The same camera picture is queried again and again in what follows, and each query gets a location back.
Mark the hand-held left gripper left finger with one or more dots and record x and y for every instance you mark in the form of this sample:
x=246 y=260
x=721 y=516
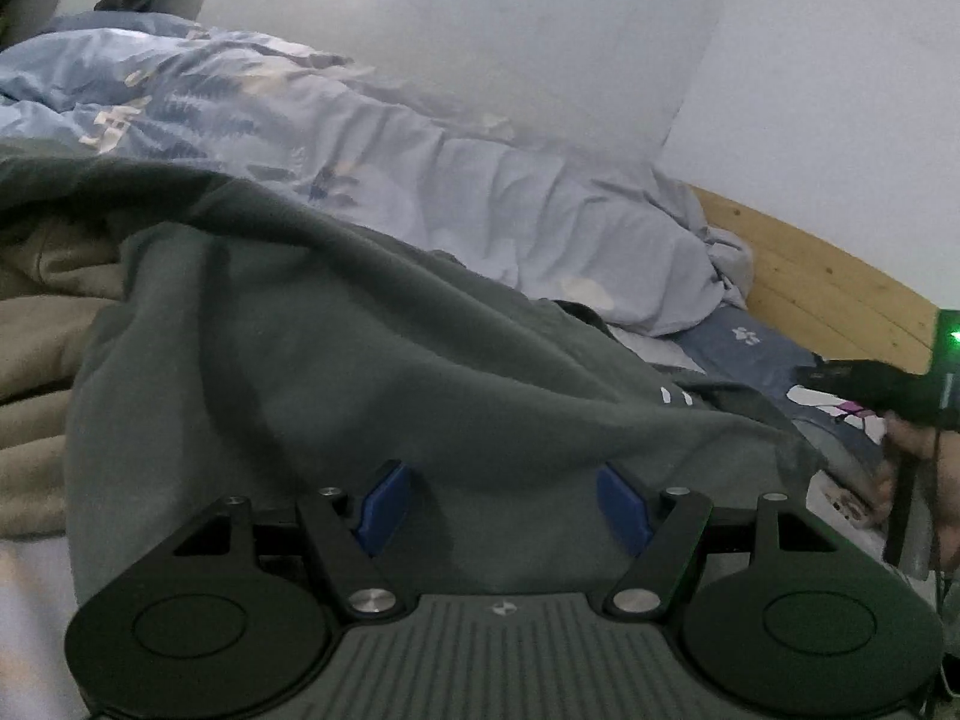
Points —
x=386 y=502

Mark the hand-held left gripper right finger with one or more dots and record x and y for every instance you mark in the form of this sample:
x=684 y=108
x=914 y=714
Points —
x=622 y=506

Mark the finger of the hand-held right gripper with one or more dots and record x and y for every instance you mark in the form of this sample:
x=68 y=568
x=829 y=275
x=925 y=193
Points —
x=832 y=376

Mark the grey sweatshirt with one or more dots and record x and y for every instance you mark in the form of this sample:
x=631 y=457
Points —
x=375 y=360

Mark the person's right hand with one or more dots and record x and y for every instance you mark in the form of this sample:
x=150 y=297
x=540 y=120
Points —
x=945 y=472

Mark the blue cartoon print pillow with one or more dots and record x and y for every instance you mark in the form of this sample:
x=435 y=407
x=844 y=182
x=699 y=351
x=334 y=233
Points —
x=739 y=345

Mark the wooden headboard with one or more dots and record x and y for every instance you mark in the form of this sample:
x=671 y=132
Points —
x=825 y=270

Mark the white power strip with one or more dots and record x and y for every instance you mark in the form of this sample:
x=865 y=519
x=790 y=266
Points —
x=847 y=502

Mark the light blue printed duvet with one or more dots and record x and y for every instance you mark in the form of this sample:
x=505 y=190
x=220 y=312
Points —
x=450 y=187

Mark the beige garment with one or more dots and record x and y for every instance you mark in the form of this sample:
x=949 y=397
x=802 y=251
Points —
x=37 y=390

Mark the light blue bed sheet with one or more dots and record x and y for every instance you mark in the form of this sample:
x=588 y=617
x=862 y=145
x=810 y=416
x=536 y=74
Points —
x=30 y=615

